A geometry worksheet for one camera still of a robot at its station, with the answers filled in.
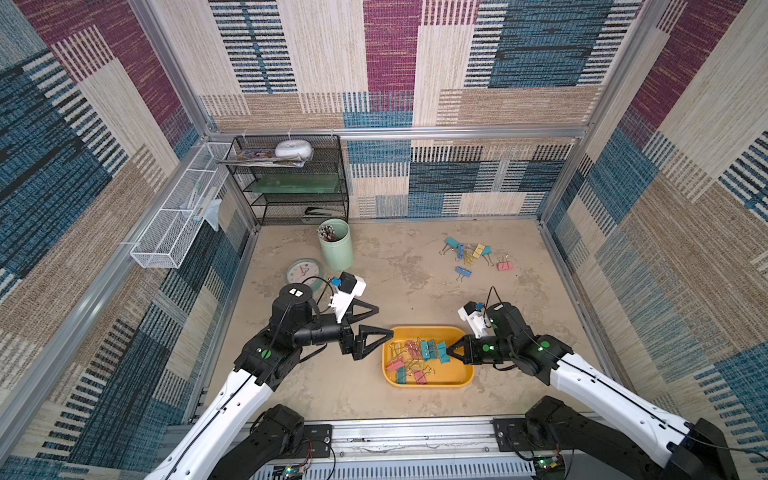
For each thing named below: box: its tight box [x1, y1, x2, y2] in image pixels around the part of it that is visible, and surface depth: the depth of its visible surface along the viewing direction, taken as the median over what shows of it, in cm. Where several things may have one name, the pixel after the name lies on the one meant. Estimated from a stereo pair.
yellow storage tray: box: [382, 326, 420, 387], surface depth 84 cm
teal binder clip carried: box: [421, 340, 437, 361], surface depth 88 cm
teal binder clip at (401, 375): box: [396, 366, 407, 385], surface depth 84 cm
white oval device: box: [274, 140, 312, 159], surface depth 91 cm
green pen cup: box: [317, 218, 353, 271], surface depth 101 cm
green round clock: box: [286, 258, 323, 291], surface depth 106 cm
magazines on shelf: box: [218, 148, 312, 168], surface depth 87 cm
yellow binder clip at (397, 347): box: [389, 341, 407, 357], surface depth 89 cm
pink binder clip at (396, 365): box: [386, 358, 405, 373], surface depth 85 cm
